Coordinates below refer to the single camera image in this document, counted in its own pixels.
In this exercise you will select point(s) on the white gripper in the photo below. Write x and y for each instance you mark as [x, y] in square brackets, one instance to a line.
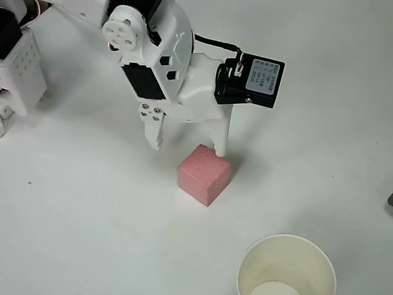
[191, 108]

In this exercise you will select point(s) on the pink foam cube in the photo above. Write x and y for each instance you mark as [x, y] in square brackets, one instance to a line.
[199, 178]

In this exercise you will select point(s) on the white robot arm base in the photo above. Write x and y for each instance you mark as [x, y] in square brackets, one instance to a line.
[24, 77]

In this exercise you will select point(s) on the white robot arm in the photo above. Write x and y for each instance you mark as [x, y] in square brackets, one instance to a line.
[121, 30]

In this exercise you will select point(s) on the white paper cup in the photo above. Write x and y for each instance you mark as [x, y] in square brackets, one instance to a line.
[307, 255]

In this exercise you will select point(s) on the grey object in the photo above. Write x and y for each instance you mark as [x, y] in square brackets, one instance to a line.
[390, 202]

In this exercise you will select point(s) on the black camera box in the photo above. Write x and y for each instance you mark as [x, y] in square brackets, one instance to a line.
[261, 80]

